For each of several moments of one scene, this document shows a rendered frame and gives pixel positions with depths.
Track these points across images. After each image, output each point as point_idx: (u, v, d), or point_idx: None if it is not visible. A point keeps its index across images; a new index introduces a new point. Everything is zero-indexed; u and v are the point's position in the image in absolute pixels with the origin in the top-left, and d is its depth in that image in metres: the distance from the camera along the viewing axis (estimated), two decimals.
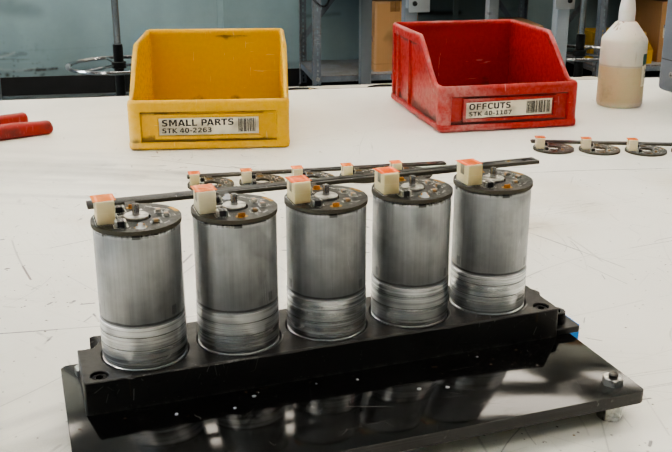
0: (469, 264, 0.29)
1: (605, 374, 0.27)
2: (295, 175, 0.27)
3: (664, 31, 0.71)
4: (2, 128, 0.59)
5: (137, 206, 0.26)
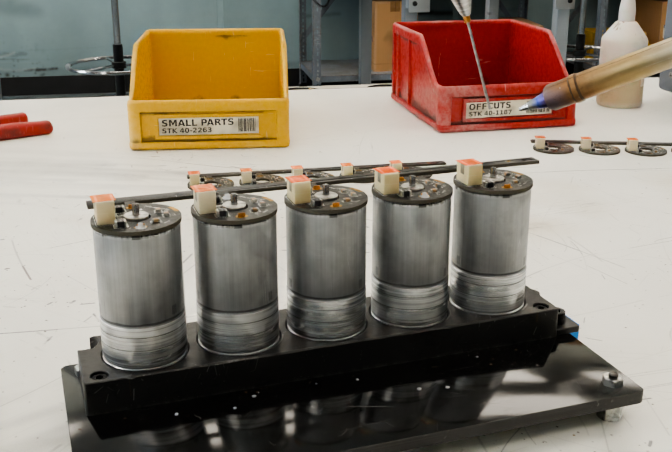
0: (469, 264, 0.29)
1: (605, 374, 0.27)
2: (295, 175, 0.27)
3: (664, 31, 0.71)
4: (2, 128, 0.59)
5: (137, 206, 0.26)
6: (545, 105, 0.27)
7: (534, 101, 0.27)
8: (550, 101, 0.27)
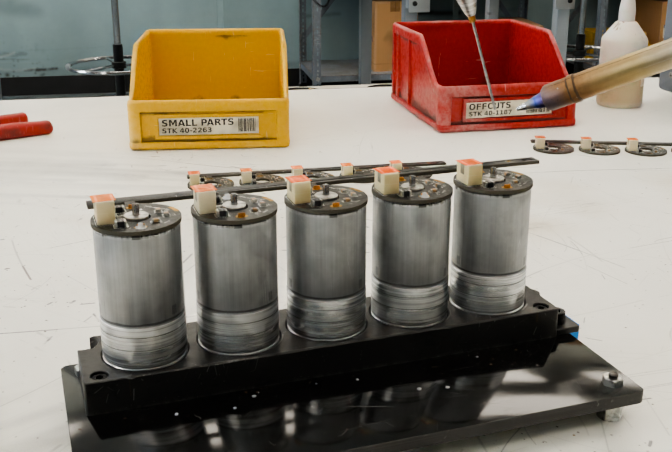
0: (469, 264, 0.29)
1: (605, 374, 0.27)
2: (295, 175, 0.27)
3: (664, 31, 0.71)
4: (2, 128, 0.59)
5: (137, 206, 0.26)
6: (543, 105, 0.27)
7: (532, 101, 0.27)
8: (548, 101, 0.27)
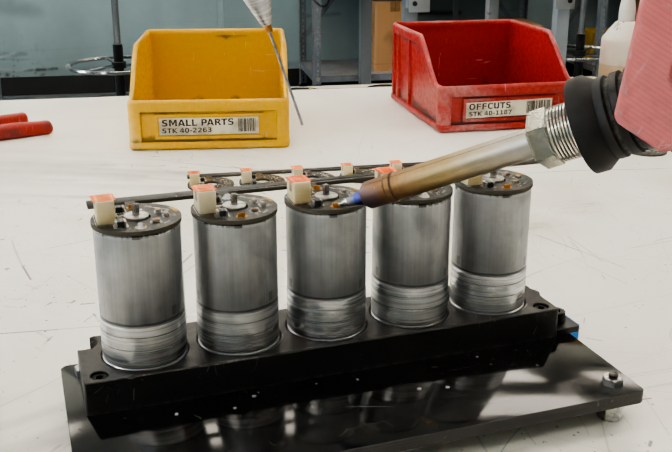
0: (469, 264, 0.29)
1: (605, 374, 0.27)
2: (295, 175, 0.27)
3: None
4: (2, 128, 0.59)
5: (137, 206, 0.26)
6: (362, 203, 0.26)
7: (352, 198, 0.26)
8: (365, 200, 0.26)
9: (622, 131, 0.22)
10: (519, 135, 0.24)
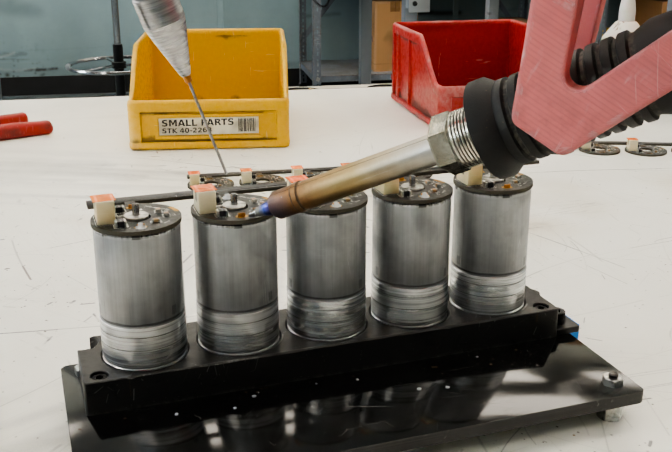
0: (469, 264, 0.29)
1: (605, 374, 0.27)
2: (295, 175, 0.27)
3: None
4: (2, 128, 0.59)
5: (137, 206, 0.26)
6: (271, 213, 0.25)
7: (261, 208, 0.25)
8: (273, 210, 0.25)
9: (522, 135, 0.21)
10: (423, 140, 0.23)
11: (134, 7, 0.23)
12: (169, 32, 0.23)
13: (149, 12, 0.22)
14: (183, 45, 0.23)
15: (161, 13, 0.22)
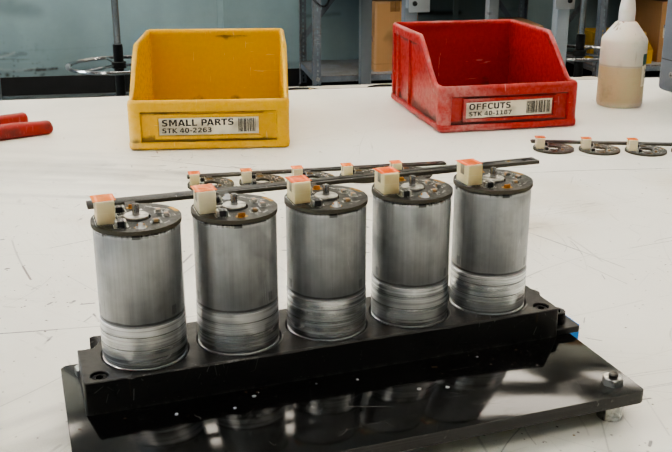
0: (469, 264, 0.29)
1: (605, 374, 0.27)
2: (295, 175, 0.27)
3: (664, 31, 0.71)
4: (2, 128, 0.59)
5: (137, 206, 0.26)
6: None
7: None
8: None
9: None
10: None
11: None
12: None
13: None
14: None
15: None
